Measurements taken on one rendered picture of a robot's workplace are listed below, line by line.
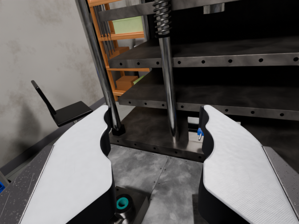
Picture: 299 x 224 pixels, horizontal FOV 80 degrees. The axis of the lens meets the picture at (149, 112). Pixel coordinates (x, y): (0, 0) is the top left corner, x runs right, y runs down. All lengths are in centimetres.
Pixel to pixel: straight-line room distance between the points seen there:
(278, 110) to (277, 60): 23
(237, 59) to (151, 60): 41
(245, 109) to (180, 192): 50
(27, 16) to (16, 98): 105
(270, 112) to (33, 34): 276
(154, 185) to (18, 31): 250
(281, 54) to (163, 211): 78
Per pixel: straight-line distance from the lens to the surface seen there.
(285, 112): 100
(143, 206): 79
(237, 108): 98
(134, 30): 297
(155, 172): 96
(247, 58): 89
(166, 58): 89
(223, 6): 115
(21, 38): 289
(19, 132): 289
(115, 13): 107
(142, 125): 133
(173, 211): 83
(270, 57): 89
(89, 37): 107
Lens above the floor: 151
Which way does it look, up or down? 30 degrees down
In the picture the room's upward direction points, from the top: 10 degrees counter-clockwise
